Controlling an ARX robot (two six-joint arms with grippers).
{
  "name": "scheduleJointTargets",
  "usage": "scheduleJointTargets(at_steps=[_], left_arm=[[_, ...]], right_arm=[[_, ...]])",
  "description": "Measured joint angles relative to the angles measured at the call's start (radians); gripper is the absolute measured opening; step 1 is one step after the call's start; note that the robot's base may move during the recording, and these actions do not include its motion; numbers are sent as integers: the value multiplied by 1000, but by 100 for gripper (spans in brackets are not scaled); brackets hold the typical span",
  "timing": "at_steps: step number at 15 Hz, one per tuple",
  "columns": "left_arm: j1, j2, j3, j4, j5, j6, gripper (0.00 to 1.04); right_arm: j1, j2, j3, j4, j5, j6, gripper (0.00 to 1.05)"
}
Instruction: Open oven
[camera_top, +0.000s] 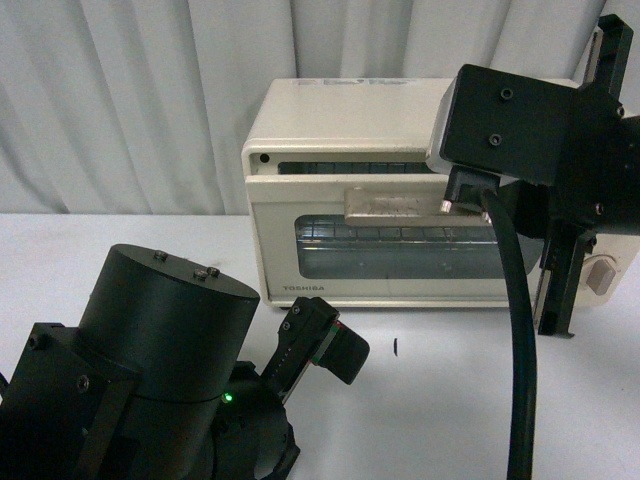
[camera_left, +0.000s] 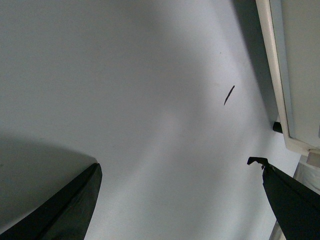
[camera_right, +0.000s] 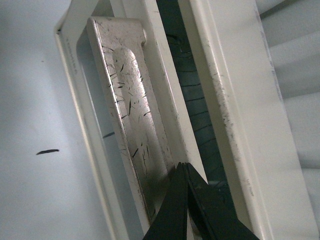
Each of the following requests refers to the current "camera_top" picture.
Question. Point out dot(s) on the lower beige timer knob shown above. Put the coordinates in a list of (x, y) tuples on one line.
[(601, 271)]

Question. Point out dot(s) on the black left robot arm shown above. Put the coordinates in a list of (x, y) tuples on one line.
[(150, 385)]

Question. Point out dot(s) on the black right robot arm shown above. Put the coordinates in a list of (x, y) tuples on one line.
[(596, 186)]

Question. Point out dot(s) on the white pleated curtain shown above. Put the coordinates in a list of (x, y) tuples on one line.
[(142, 107)]

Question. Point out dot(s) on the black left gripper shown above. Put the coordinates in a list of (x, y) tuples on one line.
[(251, 435)]

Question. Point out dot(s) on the cream Toshiba toaster oven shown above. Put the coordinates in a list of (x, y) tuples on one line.
[(364, 120)]

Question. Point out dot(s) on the cream glass oven door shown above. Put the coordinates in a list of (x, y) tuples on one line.
[(433, 279)]

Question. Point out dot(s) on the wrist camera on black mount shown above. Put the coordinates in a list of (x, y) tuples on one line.
[(495, 128)]

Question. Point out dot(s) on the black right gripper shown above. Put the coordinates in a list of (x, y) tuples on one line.
[(589, 218)]

